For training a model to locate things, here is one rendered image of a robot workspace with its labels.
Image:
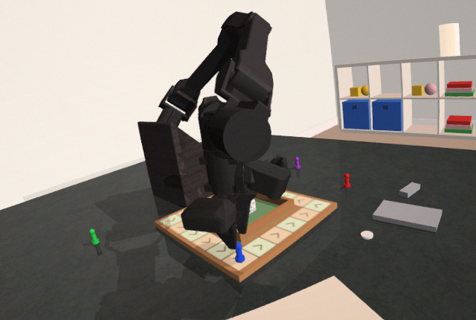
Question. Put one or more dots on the blue game pawn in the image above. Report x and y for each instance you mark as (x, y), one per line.
(239, 258)

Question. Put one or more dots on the white die with black pips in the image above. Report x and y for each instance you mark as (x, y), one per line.
(253, 206)

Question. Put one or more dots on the red game pawn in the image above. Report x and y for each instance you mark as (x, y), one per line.
(347, 184)

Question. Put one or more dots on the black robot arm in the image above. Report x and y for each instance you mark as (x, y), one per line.
(238, 127)

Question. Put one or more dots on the green game pawn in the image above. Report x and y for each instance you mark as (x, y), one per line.
(93, 236)

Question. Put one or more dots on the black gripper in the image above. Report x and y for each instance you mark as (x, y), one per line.
(226, 211)

